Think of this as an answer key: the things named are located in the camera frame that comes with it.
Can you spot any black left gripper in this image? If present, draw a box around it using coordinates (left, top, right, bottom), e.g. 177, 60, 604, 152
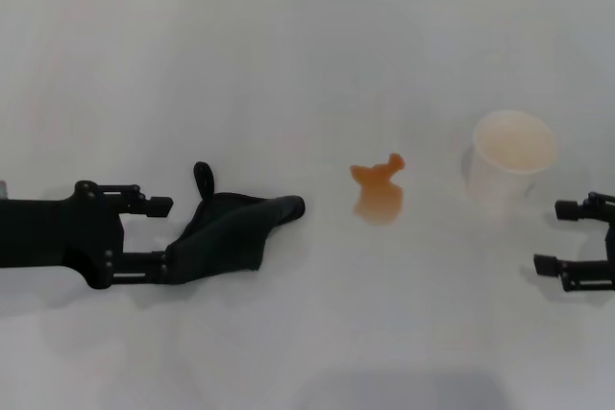
0, 180, 175, 292

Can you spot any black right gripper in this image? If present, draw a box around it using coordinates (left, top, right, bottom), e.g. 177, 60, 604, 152
532, 190, 615, 294

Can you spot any dark rag with loop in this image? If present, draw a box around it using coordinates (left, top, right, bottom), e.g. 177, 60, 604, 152
161, 160, 308, 287

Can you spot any white paper cup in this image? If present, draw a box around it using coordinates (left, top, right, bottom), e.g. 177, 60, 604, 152
462, 109, 559, 210

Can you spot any orange liquid stain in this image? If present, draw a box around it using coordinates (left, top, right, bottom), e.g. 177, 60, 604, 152
349, 152, 406, 228

